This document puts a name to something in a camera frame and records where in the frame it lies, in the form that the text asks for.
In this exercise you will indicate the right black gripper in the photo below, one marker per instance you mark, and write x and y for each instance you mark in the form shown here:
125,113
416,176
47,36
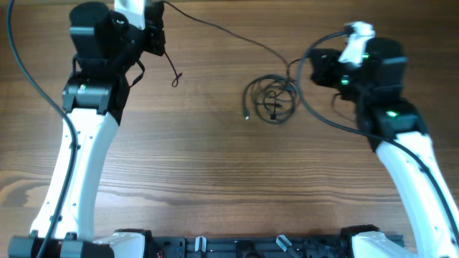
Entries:
320,67

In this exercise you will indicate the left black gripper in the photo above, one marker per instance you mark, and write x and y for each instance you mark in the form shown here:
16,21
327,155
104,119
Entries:
154,29

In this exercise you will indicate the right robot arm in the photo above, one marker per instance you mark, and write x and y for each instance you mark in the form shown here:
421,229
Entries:
369,73

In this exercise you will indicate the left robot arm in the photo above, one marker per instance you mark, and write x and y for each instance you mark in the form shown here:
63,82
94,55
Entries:
108,42

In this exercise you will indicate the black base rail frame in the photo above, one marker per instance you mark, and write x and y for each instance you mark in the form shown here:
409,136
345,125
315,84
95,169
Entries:
321,246

